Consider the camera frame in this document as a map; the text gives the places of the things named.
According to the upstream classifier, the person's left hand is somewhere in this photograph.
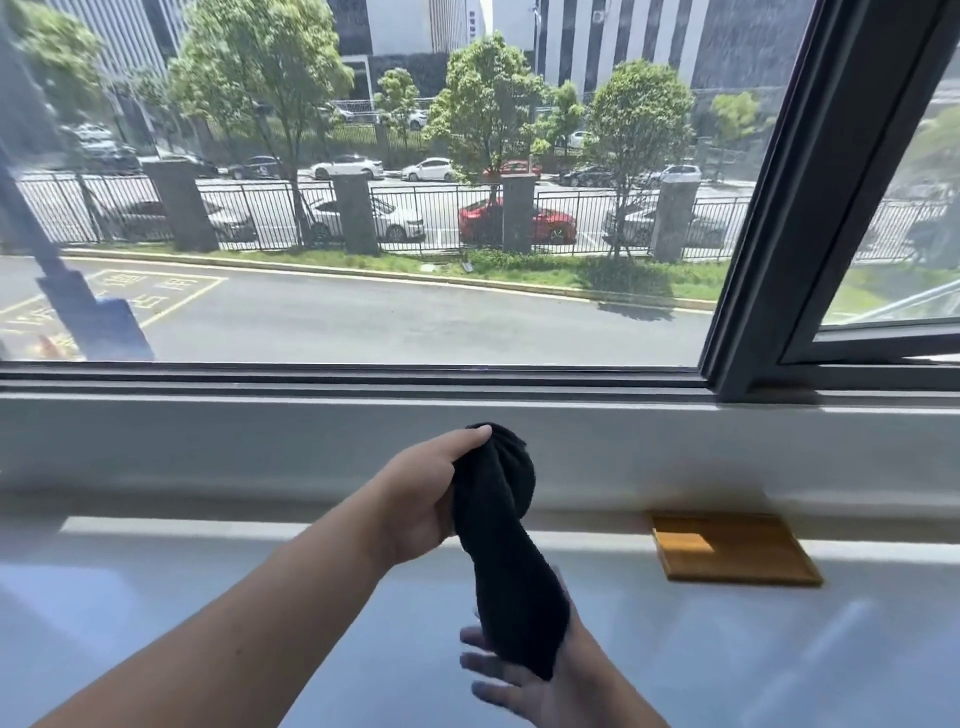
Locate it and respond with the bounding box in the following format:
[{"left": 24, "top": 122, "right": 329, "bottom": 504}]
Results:
[{"left": 374, "top": 423, "right": 496, "bottom": 570}]

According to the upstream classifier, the person's right hand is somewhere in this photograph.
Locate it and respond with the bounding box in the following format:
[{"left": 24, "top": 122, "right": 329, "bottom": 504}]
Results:
[{"left": 458, "top": 569, "right": 628, "bottom": 728}]

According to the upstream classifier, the black cloth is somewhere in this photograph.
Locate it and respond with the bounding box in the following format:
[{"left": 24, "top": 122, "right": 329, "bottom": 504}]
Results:
[{"left": 452, "top": 422, "right": 573, "bottom": 682}]

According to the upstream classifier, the wooden tray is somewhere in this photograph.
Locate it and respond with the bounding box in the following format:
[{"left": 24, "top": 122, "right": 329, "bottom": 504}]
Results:
[{"left": 648, "top": 512, "right": 825, "bottom": 588}]

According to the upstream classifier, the person's left forearm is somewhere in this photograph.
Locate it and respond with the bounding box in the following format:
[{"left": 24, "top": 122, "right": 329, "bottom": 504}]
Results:
[{"left": 33, "top": 517, "right": 399, "bottom": 728}]

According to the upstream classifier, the white car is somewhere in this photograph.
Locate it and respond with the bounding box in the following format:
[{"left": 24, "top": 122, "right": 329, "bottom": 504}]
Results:
[
  {"left": 305, "top": 196, "right": 426, "bottom": 244},
  {"left": 311, "top": 153, "right": 386, "bottom": 182},
  {"left": 401, "top": 157, "right": 460, "bottom": 184}
]

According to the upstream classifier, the grey stone fence pillar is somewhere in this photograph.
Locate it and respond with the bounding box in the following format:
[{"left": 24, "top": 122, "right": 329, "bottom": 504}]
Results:
[
  {"left": 332, "top": 173, "right": 381, "bottom": 257},
  {"left": 500, "top": 173, "right": 539, "bottom": 256},
  {"left": 650, "top": 179, "right": 701, "bottom": 265},
  {"left": 142, "top": 158, "right": 220, "bottom": 253}
]

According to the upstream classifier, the red car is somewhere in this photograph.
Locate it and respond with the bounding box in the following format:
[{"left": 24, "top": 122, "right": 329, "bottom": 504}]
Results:
[{"left": 458, "top": 196, "right": 578, "bottom": 247}]

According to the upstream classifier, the black metal fence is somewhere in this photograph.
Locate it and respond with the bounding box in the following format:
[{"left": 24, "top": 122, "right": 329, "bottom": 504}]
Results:
[{"left": 14, "top": 172, "right": 954, "bottom": 265}]

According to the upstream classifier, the grey car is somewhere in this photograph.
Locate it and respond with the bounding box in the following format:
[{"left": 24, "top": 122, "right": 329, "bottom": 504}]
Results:
[{"left": 112, "top": 198, "right": 258, "bottom": 244}]

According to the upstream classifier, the silver car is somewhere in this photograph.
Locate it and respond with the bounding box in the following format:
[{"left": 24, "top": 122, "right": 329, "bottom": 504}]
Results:
[{"left": 603, "top": 202, "right": 730, "bottom": 250}]

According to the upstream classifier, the small green tree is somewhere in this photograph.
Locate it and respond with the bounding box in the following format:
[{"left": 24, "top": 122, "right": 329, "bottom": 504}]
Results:
[{"left": 374, "top": 67, "right": 422, "bottom": 153}]

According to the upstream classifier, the round green tree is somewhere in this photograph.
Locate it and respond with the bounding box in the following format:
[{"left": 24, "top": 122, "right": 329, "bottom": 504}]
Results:
[
  {"left": 423, "top": 33, "right": 550, "bottom": 205},
  {"left": 584, "top": 59, "right": 696, "bottom": 262}
]

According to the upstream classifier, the large green tree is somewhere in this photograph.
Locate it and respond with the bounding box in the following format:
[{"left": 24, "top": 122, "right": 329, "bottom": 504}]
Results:
[{"left": 168, "top": 0, "right": 355, "bottom": 243}]

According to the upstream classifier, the black open window sash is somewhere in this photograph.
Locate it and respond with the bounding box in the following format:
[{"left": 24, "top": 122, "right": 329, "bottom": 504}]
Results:
[{"left": 779, "top": 0, "right": 960, "bottom": 370}]

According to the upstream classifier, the striped white office building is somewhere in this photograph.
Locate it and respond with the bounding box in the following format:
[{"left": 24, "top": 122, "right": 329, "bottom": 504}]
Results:
[{"left": 536, "top": 0, "right": 817, "bottom": 93}]

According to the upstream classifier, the black window frame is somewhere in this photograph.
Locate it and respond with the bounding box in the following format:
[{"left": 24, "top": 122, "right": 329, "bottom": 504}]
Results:
[{"left": 0, "top": 0, "right": 960, "bottom": 404}]

